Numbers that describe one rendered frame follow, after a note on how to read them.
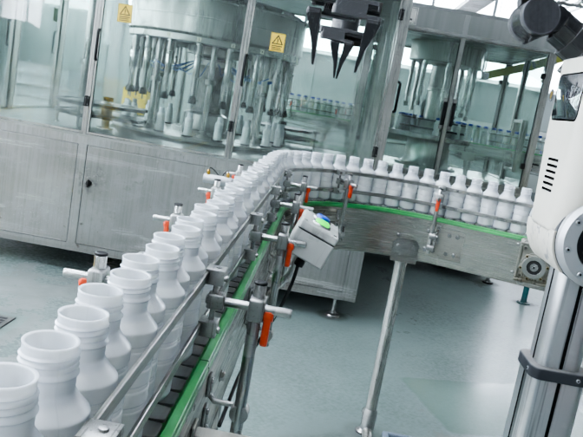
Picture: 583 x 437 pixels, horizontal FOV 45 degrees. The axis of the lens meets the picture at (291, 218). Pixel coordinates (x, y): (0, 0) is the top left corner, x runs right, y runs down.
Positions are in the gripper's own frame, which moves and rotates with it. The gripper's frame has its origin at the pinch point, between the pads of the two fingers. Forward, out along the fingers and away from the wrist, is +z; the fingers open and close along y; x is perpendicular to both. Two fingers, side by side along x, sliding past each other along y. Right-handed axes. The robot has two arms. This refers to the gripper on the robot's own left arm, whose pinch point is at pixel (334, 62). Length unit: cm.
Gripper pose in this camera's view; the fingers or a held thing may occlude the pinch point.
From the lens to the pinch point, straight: 106.7
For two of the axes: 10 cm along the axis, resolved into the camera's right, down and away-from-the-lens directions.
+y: 9.8, 2.0, -0.4
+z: -1.9, 9.7, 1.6
